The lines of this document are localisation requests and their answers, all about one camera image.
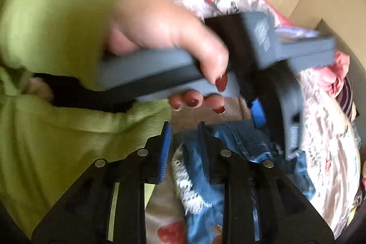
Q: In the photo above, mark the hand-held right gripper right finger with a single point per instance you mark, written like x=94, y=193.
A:
x=203, y=152

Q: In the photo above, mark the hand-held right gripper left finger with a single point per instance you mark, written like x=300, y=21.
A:
x=164, y=152

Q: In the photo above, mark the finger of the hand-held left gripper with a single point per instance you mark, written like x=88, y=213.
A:
x=258, y=114

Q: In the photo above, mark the blue denim pants lace trim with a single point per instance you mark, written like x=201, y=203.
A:
x=237, y=135

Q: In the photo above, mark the person's left forearm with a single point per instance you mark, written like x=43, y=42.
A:
x=57, y=18

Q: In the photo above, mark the person's left hand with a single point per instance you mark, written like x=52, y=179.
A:
x=160, y=24

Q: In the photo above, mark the pink strawberry printed quilt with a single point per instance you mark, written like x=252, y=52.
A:
x=323, y=146

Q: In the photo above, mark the purple striped garment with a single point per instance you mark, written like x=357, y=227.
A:
x=347, y=98

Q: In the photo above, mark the person's green fleece top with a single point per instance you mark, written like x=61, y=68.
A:
x=57, y=146

